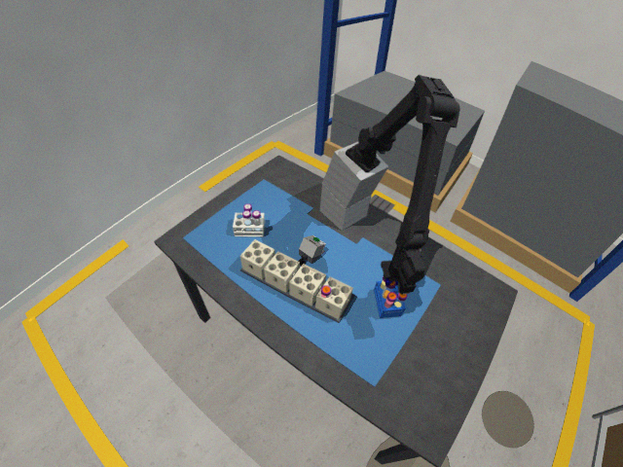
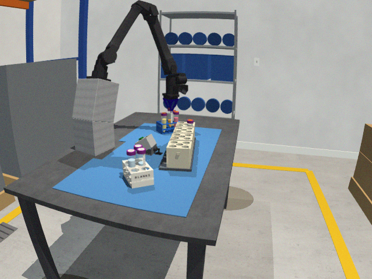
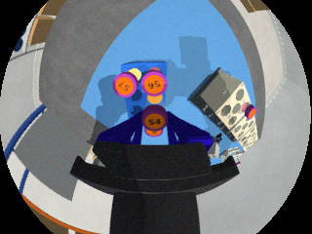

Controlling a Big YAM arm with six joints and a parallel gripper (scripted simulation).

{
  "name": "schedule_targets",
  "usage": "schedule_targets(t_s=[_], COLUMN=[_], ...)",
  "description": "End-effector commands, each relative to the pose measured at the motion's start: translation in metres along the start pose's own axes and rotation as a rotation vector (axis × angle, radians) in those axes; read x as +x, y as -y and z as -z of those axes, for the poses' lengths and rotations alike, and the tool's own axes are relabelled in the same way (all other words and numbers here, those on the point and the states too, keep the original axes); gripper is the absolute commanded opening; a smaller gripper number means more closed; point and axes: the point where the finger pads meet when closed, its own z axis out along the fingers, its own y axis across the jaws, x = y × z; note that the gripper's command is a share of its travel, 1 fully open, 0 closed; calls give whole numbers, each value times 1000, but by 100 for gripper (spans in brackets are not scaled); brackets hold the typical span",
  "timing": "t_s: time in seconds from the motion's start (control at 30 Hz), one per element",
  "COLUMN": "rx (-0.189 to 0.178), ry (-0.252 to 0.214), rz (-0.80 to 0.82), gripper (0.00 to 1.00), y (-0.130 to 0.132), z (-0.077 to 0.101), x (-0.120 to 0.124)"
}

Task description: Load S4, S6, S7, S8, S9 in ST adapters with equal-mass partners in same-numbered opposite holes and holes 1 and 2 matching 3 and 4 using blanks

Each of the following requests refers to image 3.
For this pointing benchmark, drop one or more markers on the blue tube rack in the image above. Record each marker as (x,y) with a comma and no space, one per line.
(138,99)

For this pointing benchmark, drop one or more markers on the cream block with round holes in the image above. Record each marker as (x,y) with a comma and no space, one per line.
(221,97)
(248,135)
(250,142)
(245,125)

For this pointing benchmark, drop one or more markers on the pink tube with purple cap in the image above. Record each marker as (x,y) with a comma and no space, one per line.
(249,110)

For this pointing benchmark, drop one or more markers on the centrifuge tube with yellow liquid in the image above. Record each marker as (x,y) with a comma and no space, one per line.
(125,84)

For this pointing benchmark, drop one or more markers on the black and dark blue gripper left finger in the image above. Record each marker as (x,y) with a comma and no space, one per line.
(124,131)

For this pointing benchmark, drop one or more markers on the blue flat mat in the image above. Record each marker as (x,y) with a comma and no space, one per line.
(193,38)

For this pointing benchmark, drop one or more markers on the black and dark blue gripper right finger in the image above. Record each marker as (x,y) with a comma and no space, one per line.
(186,132)

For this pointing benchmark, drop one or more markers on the white tube rack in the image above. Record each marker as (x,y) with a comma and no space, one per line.
(226,154)

